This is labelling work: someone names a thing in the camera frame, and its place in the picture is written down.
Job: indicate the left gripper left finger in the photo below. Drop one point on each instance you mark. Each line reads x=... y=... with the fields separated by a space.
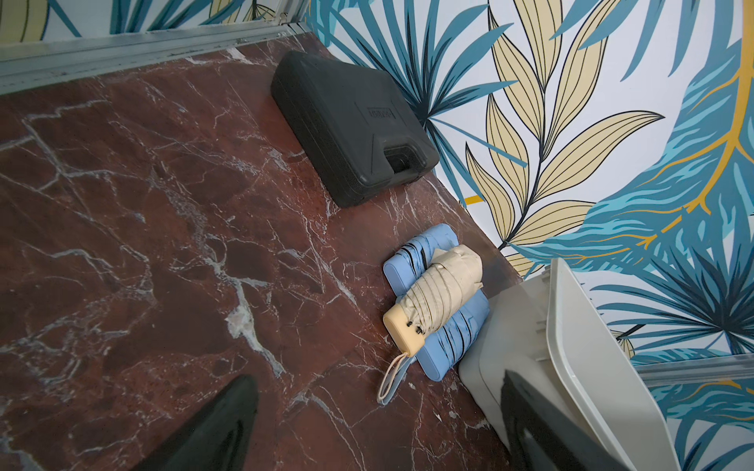
x=215 y=438

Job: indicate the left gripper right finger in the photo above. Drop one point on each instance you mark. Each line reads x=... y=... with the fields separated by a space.
x=541 y=437

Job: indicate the beige plastic storage box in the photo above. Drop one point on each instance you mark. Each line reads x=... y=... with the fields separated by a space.
x=548 y=332

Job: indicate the black plastic tool case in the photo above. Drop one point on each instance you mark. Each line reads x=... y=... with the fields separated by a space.
x=354 y=125

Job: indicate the right aluminium corner post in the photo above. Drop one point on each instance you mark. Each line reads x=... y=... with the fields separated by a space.
x=708 y=370

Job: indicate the aluminium corner post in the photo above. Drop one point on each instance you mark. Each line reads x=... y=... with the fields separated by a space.
x=708 y=370
x=47 y=42

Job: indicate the left aluminium corner post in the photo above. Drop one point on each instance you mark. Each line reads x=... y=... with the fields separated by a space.
x=47 y=42

